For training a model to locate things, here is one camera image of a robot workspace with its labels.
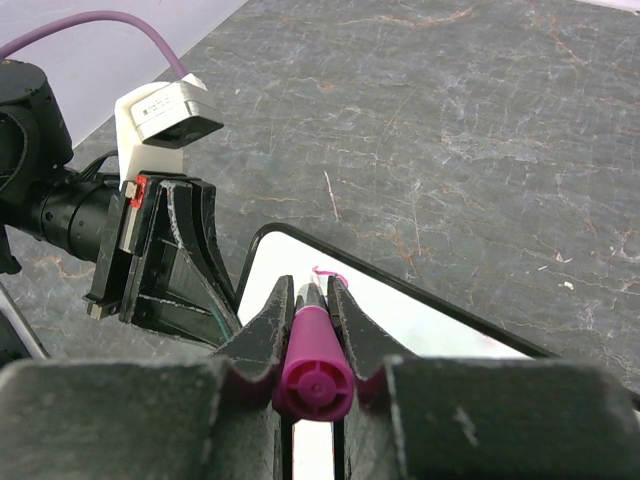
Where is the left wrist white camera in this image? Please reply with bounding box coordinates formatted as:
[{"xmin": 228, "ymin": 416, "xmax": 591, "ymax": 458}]
[{"xmin": 114, "ymin": 73, "xmax": 224, "ymax": 183}]

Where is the white whiteboard black frame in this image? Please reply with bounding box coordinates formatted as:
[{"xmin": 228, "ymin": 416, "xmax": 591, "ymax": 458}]
[{"xmin": 233, "ymin": 222, "xmax": 561, "ymax": 480}]

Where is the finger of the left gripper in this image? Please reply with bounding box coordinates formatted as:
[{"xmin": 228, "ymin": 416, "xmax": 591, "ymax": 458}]
[
  {"xmin": 149, "ymin": 174, "xmax": 236, "ymax": 310},
  {"xmin": 119, "ymin": 239, "xmax": 241, "ymax": 347}
]

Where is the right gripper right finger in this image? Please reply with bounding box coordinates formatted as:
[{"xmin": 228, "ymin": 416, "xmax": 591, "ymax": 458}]
[{"xmin": 328, "ymin": 278, "xmax": 639, "ymax": 479}]

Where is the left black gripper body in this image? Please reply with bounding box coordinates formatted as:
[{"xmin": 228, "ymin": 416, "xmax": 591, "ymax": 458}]
[{"xmin": 85, "ymin": 172, "xmax": 158, "ymax": 320}]

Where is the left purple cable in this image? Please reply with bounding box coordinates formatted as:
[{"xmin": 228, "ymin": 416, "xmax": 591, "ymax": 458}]
[{"xmin": 0, "ymin": 10, "xmax": 187, "ymax": 81}]

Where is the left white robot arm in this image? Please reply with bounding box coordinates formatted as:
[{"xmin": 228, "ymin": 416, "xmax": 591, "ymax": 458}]
[{"xmin": 1, "ymin": 59, "xmax": 240, "ymax": 347}]

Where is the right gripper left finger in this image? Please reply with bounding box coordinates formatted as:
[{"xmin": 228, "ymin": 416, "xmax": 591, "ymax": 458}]
[{"xmin": 1, "ymin": 276, "xmax": 294, "ymax": 479}]

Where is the magenta whiteboard marker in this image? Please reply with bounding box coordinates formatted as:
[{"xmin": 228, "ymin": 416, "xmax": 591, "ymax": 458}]
[{"xmin": 273, "ymin": 283, "xmax": 354, "ymax": 422}]

